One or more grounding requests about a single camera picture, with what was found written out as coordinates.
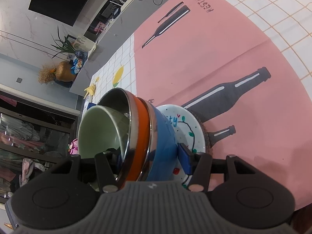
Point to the orange steel bowl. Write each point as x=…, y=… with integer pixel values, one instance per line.
x=141, y=136

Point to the yellow banana peel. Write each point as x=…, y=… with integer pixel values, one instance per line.
x=90, y=90

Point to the blue snack packets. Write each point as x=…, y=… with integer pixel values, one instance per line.
x=76, y=65

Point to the golden vase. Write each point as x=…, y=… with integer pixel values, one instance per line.
x=64, y=71

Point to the pink bottle print placemat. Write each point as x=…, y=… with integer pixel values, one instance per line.
x=219, y=53

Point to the pink round toy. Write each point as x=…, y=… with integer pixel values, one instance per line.
x=74, y=147

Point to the blue steel bowl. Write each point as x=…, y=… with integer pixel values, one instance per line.
x=163, y=146

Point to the dark vase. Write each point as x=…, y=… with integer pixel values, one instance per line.
x=64, y=83

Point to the green long-leaf plant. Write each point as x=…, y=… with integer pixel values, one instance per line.
x=63, y=45

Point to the green ceramic bowl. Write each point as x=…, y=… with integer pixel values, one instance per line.
x=102, y=129

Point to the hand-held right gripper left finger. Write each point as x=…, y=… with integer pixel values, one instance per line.
x=119, y=163

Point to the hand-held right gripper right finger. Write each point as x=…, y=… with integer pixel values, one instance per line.
x=184, y=158

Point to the white and blue box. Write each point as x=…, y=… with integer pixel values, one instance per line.
x=89, y=104

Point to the dried yellow flowers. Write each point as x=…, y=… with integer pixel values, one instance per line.
x=46, y=76

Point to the blue glass vase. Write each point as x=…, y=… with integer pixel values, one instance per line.
x=81, y=54

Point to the black picture frame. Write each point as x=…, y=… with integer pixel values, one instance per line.
x=70, y=37

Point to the black flat television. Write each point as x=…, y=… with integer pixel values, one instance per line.
x=65, y=0

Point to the grey light switch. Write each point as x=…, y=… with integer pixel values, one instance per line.
x=19, y=80

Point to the white painted fruit plate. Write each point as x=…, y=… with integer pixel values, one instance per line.
x=192, y=126

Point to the pink card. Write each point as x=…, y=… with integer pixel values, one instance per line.
x=101, y=27

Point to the white printed paper bag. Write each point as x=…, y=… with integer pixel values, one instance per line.
x=84, y=43

